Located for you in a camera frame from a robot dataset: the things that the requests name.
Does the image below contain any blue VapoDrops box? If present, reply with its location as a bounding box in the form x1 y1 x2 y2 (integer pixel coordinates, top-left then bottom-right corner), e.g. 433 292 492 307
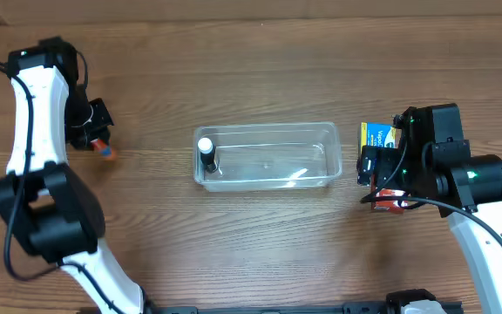
358 122 397 154

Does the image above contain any clear plastic container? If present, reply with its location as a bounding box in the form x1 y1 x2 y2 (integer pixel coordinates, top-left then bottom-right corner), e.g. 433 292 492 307
193 122 343 192

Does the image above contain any black tube white cap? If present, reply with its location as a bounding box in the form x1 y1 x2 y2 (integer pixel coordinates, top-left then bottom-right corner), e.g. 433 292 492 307
197 137 218 174

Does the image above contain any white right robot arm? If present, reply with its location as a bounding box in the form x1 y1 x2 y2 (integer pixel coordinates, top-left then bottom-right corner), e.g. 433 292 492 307
356 103 502 313

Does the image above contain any orange tube white cap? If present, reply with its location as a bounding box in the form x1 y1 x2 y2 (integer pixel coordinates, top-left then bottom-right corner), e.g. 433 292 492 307
91 139 116 160

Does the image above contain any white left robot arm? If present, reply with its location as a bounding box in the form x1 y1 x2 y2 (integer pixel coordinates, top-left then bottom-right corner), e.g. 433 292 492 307
0 37 151 313

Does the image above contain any red medicine box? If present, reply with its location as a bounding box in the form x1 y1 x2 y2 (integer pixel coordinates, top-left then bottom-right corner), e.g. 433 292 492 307
370 183 409 214

